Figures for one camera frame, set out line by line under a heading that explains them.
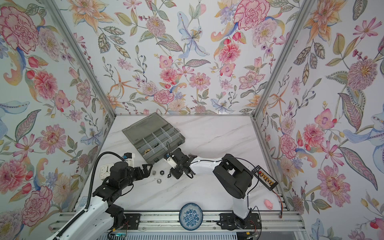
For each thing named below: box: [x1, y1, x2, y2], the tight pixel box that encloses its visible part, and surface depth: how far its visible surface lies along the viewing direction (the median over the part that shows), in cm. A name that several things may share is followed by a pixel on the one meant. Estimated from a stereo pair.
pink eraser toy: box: [263, 199, 274, 210], surface depth 81 cm
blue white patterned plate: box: [179, 202, 204, 231], surface depth 76 cm
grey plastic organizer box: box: [121, 112, 186, 165], surface depth 106 cm
